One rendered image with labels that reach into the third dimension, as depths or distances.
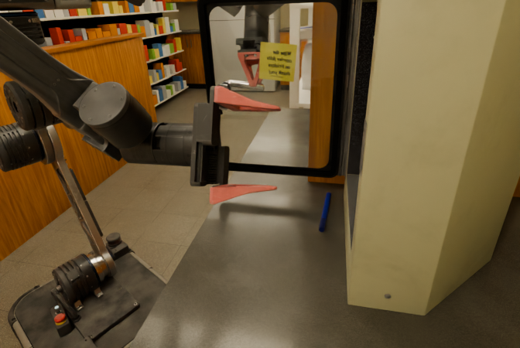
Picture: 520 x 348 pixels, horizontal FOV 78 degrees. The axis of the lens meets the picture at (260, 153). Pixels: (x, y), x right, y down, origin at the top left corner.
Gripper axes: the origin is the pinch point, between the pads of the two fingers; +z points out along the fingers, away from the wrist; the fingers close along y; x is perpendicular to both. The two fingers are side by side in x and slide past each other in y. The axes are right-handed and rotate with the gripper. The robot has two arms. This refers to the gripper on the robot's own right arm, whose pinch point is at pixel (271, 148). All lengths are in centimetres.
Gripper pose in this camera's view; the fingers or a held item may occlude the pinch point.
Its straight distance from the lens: 39.7
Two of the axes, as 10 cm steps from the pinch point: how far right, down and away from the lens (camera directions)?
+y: 0.5, -10.0, 0.2
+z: 9.7, 0.4, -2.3
